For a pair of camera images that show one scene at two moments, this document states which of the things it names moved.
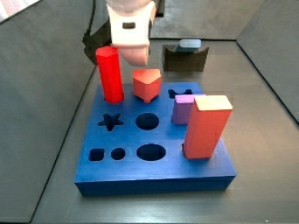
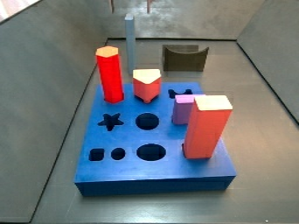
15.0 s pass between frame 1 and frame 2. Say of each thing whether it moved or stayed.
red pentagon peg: stayed
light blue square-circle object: moved
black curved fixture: stayed
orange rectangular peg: stayed
